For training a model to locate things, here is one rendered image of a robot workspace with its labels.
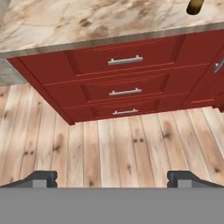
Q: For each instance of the medium red drawer front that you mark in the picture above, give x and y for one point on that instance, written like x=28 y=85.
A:
x=96 y=92

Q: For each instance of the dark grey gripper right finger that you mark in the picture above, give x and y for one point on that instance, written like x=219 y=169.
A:
x=182 y=176

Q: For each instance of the large red drawer front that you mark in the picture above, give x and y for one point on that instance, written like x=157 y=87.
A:
x=96 y=59

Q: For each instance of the olive brown bottle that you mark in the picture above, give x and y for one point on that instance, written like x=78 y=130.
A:
x=194 y=7

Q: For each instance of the red cupboard door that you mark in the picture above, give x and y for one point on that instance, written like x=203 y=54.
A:
x=208 y=84

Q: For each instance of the small red drawer front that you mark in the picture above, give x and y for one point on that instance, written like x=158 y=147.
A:
x=102 y=110

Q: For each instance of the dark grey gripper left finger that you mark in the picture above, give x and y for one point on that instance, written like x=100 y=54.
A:
x=40 y=176

